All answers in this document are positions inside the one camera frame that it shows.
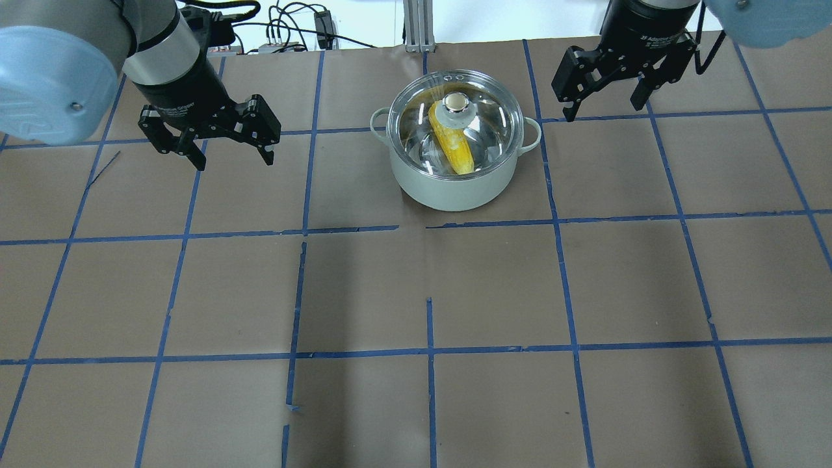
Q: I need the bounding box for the yellow corn cob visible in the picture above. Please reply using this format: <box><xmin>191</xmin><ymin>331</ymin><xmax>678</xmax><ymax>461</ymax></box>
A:
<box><xmin>428</xmin><ymin>101</ymin><xmax>475</xmax><ymax>175</ymax></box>

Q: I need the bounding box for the aluminium frame post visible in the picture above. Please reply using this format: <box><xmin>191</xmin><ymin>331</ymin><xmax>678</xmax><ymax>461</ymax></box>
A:
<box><xmin>403</xmin><ymin>0</ymin><xmax>436</xmax><ymax>53</ymax></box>

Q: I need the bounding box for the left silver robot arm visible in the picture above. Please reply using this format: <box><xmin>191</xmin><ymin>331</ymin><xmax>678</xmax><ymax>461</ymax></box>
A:
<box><xmin>1</xmin><ymin>1</ymin><xmax>281</xmax><ymax>171</ymax></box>

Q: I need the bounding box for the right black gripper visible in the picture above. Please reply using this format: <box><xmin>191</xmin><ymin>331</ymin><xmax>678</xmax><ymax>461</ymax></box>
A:
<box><xmin>552</xmin><ymin>1</ymin><xmax>699</xmax><ymax>122</ymax></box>

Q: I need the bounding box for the black power adapter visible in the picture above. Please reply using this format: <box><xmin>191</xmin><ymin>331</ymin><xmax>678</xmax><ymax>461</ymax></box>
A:
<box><xmin>314</xmin><ymin>9</ymin><xmax>336</xmax><ymax>50</ymax></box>

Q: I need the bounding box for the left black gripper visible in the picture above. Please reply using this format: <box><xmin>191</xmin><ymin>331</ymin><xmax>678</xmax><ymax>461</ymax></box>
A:
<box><xmin>138</xmin><ymin>58</ymin><xmax>281</xmax><ymax>172</ymax></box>

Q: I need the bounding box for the pale green cooking pot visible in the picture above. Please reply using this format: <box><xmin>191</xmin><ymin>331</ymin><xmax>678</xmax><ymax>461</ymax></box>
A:
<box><xmin>369</xmin><ymin>110</ymin><xmax>543</xmax><ymax>211</ymax></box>

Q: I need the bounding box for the glass pot lid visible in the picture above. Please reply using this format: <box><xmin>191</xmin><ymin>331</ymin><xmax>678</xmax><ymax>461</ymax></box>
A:
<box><xmin>371</xmin><ymin>70</ymin><xmax>538</xmax><ymax>180</ymax></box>

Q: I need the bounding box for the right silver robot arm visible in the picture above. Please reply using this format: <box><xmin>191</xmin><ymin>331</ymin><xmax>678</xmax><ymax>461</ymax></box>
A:
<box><xmin>551</xmin><ymin>1</ymin><xmax>831</xmax><ymax>122</ymax></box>

